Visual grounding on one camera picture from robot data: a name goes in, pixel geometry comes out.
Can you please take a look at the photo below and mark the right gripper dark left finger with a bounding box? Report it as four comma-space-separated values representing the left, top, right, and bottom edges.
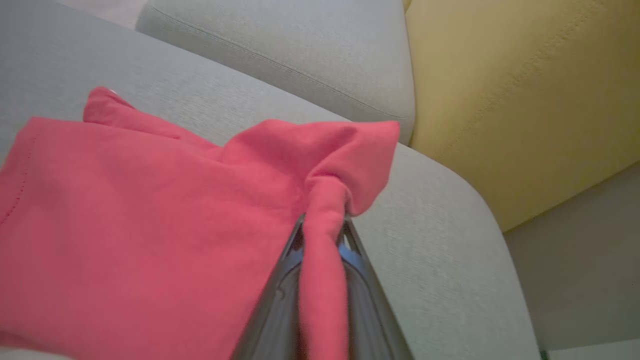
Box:
233, 214, 306, 360

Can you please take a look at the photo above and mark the grey fabric sofa back cushion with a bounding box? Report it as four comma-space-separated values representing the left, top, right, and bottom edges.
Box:
135, 0, 416, 146

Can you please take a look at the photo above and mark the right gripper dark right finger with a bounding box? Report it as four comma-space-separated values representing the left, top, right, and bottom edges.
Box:
338, 214, 416, 360

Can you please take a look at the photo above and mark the mustard yellow sofa cushion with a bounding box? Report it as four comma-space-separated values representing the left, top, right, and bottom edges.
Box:
402, 0, 640, 234

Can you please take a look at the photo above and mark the grey fabric sofa seat cushion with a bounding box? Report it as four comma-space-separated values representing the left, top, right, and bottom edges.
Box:
0, 0, 544, 360

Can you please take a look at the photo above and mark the red basketball jersey number 23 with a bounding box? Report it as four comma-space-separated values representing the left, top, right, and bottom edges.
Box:
0, 86, 401, 360

